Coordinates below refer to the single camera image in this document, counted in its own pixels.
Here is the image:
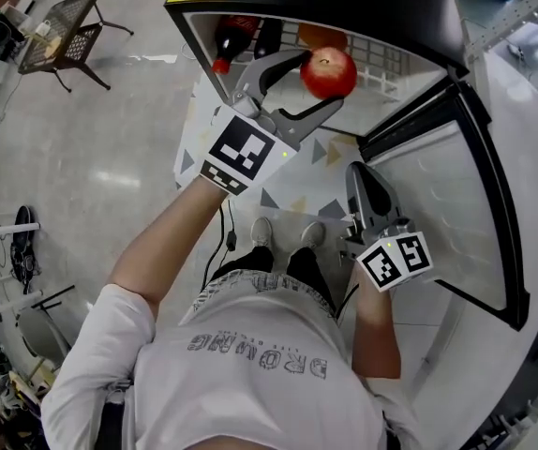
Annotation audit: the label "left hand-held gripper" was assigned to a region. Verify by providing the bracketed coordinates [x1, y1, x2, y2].
[198, 48, 347, 198]

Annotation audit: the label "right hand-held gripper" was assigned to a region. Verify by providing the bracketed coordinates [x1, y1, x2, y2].
[341, 160, 434, 293]

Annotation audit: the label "red apple food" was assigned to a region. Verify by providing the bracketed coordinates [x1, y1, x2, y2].
[299, 47, 359, 101]

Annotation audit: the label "orange fruit food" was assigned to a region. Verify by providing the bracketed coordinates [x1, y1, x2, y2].
[296, 22, 349, 52]

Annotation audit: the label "person's right forearm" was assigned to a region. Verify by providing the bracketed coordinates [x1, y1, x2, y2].
[351, 269, 402, 380]

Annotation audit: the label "person's left forearm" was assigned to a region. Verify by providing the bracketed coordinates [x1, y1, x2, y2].
[108, 175, 231, 321]

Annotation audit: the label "dark plastic bottle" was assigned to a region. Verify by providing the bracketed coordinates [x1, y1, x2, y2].
[253, 18, 283, 60]

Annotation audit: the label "person's right grey shoe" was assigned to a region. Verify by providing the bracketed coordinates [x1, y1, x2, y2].
[300, 221, 326, 251]

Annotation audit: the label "person's grey shoe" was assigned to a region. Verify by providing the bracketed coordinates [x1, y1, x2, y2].
[249, 217, 275, 248]
[300, 221, 326, 251]

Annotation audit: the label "cola bottle red label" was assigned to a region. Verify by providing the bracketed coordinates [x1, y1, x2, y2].
[211, 15, 262, 75]

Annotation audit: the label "black trousers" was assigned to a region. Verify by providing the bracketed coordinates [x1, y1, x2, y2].
[210, 246, 338, 318]

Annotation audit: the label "person's left grey shoe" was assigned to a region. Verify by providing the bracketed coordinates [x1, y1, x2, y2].
[249, 217, 275, 248]

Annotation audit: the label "black metal mesh table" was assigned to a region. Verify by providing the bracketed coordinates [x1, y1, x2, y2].
[17, 0, 135, 94]

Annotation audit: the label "white printed t-shirt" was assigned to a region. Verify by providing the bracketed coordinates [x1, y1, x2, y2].
[40, 269, 420, 450]

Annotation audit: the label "grey chair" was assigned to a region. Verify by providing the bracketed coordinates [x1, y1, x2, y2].
[15, 307, 73, 374]

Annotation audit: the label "black cable with adapter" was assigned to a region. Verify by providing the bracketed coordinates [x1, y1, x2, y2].
[202, 199, 238, 294]

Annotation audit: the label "black cable bundle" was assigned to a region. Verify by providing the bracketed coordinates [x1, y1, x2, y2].
[10, 205, 40, 294]

